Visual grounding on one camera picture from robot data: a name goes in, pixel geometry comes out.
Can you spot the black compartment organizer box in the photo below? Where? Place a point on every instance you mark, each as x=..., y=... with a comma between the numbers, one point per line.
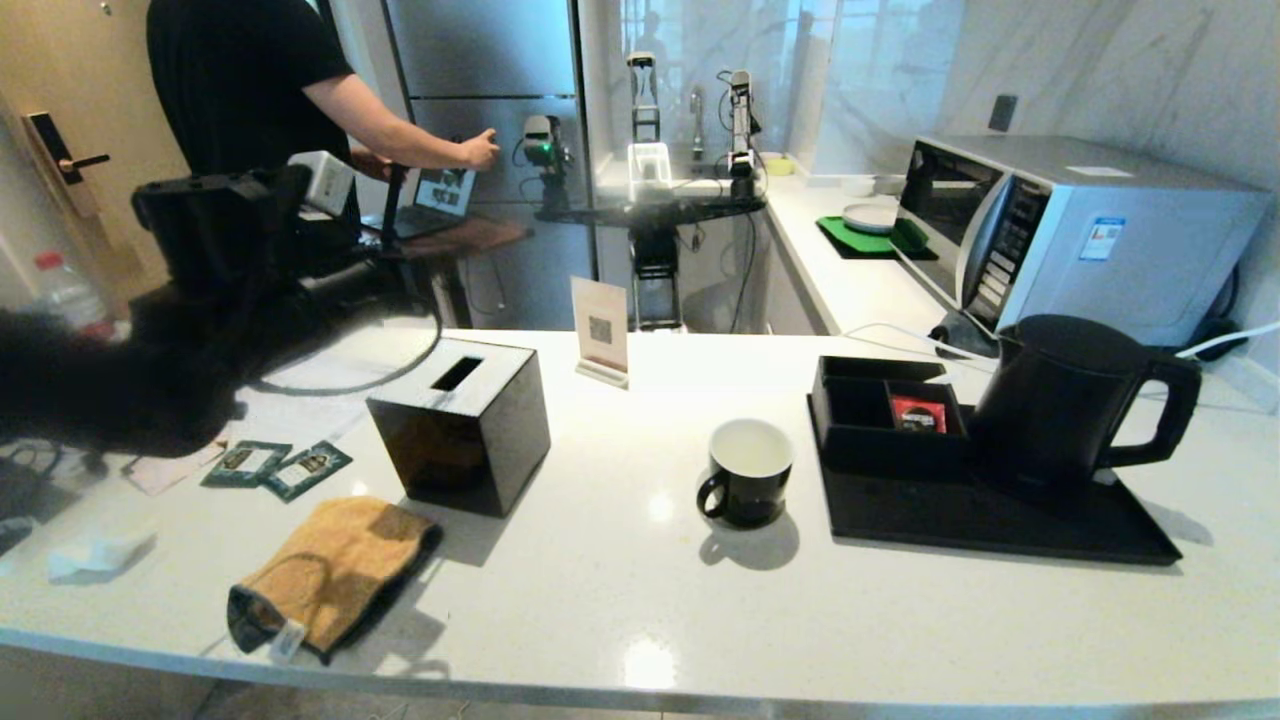
x=860, y=425

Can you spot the white plate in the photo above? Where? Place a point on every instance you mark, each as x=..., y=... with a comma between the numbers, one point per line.
x=870, y=218

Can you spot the beige paper packet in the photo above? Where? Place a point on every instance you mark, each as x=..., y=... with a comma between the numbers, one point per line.
x=165, y=472

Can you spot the grey steel refrigerator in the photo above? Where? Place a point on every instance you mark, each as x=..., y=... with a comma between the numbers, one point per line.
x=500, y=50

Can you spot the white base cabinet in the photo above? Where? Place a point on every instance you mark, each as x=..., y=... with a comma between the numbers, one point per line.
x=795, y=290

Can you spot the chrome faucet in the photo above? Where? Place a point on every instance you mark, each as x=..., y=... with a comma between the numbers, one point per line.
x=697, y=120

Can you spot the black mug white inside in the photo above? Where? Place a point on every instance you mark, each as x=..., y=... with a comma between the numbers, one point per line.
x=745, y=490

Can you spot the red coffee sachet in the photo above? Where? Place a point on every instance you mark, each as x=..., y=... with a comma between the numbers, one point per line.
x=920, y=413

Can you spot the silver microwave oven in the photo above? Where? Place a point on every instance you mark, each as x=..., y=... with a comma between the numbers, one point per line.
x=1100, y=230

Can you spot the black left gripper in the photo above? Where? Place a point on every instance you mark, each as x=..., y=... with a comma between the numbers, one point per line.
x=350, y=283

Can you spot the person in black shirt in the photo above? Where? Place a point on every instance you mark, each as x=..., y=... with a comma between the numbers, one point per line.
x=240, y=80

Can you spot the printed white paper sheet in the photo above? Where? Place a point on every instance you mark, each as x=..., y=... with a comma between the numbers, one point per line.
x=320, y=405

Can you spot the crumpled white tissue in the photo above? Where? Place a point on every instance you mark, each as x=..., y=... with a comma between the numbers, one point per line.
x=100, y=553

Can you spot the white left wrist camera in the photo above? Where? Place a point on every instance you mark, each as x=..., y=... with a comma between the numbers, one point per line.
x=325, y=182

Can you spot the open laptop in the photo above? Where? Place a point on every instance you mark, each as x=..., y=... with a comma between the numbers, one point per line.
x=445, y=192

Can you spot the beige wooden door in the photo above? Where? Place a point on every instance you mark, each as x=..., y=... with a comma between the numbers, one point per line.
x=80, y=80

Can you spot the small grey bowl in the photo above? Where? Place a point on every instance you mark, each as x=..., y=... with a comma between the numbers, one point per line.
x=888, y=184

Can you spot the black electric kettle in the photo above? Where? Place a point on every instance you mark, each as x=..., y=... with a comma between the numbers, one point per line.
x=1060, y=410

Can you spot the clear water bottle red cap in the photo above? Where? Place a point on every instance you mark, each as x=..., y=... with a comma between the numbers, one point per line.
x=65, y=295

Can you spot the black electronic door lock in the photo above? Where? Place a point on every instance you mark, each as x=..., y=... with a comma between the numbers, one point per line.
x=48, y=145

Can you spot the black tissue box white top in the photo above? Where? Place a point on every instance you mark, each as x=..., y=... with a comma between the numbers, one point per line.
x=460, y=440

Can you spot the flat black pad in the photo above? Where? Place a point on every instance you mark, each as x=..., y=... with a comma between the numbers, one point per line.
x=30, y=495

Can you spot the white and black mast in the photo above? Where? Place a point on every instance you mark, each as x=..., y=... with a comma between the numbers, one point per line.
x=649, y=165

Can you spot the dark wall socket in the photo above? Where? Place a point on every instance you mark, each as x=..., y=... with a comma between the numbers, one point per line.
x=1003, y=113

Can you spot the brown wooden side table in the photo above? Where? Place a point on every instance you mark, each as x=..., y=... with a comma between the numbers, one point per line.
x=470, y=240

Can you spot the beige QR code sign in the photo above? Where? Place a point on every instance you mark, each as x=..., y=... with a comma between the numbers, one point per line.
x=600, y=330

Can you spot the dark green tea sachet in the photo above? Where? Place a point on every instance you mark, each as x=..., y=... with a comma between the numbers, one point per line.
x=310, y=470
x=245, y=463

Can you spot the black rectangular serving tray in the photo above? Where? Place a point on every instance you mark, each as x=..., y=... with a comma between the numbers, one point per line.
x=900, y=515

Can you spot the orange microfiber cloth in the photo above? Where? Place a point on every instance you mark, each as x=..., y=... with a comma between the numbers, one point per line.
x=330, y=570

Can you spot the black leader control rig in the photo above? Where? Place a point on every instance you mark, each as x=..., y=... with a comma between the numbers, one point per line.
x=395, y=205

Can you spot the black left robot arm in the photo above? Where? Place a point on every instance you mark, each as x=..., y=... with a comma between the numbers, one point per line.
x=150, y=360

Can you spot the black teleoperation stand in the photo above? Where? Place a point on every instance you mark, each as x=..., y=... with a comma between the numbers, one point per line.
x=655, y=260

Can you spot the small white bowl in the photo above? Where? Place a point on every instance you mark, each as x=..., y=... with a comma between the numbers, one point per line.
x=857, y=186

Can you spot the green silicone mat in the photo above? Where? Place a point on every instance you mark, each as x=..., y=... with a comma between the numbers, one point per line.
x=850, y=241

